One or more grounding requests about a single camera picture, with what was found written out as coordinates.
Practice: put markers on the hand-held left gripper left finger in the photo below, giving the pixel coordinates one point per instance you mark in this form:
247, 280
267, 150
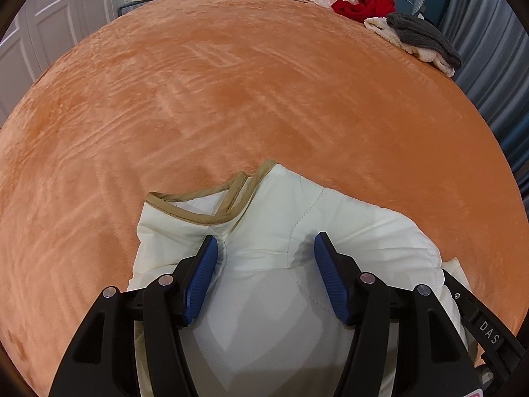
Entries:
202, 273

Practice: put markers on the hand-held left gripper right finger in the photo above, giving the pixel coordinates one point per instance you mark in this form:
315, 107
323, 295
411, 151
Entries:
330, 277

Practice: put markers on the cream quilted garment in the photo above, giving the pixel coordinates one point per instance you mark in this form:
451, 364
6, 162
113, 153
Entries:
272, 223

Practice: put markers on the orange plush blanket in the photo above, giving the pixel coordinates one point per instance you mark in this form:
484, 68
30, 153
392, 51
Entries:
248, 91

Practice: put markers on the cream fleece cloth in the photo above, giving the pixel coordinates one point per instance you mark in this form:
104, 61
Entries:
382, 27

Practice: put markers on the grey knit cloth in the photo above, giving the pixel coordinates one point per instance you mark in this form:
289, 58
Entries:
421, 35

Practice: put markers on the red cloth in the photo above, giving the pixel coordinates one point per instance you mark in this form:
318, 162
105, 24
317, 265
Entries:
372, 6

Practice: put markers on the grey curtain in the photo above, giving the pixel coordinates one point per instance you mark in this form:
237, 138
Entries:
487, 49

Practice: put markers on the white panelled wardrobe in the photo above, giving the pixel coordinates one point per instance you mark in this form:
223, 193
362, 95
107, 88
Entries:
62, 12

